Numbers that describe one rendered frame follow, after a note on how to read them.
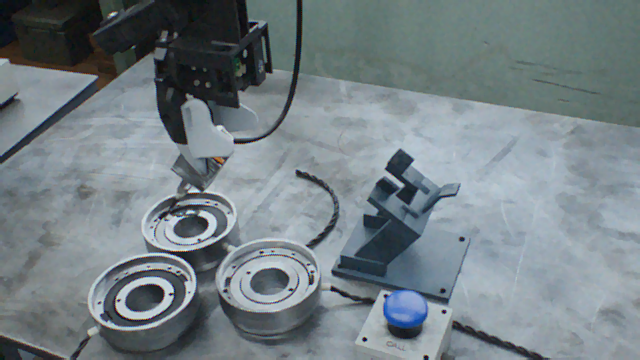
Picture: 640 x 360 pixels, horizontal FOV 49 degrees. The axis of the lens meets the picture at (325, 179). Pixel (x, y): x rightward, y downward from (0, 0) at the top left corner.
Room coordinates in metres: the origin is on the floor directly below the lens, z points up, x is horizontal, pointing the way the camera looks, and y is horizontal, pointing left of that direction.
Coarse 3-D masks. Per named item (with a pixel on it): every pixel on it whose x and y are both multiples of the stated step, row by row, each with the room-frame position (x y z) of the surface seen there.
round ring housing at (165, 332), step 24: (120, 264) 0.54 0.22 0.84; (144, 264) 0.55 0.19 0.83; (168, 264) 0.54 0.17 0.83; (96, 288) 0.51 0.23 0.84; (144, 288) 0.52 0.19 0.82; (168, 288) 0.51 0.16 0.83; (192, 288) 0.49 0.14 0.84; (96, 312) 0.48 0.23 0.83; (120, 312) 0.48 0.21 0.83; (144, 312) 0.48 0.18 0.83; (192, 312) 0.48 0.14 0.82; (120, 336) 0.45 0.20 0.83; (144, 336) 0.45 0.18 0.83; (168, 336) 0.45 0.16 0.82
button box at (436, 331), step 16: (432, 304) 0.45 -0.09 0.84; (368, 320) 0.43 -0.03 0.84; (384, 320) 0.43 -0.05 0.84; (432, 320) 0.43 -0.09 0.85; (448, 320) 0.43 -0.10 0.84; (368, 336) 0.42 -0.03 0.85; (384, 336) 0.41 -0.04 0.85; (400, 336) 0.41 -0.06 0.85; (416, 336) 0.41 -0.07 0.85; (432, 336) 0.41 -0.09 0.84; (448, 336) 0.43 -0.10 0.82; (368, 352) 0.40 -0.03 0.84; (384, 352) 0.40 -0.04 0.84; (400, 352) 0.40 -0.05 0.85; (416, 352) 0.39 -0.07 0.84; (432, 352) 0.39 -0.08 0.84
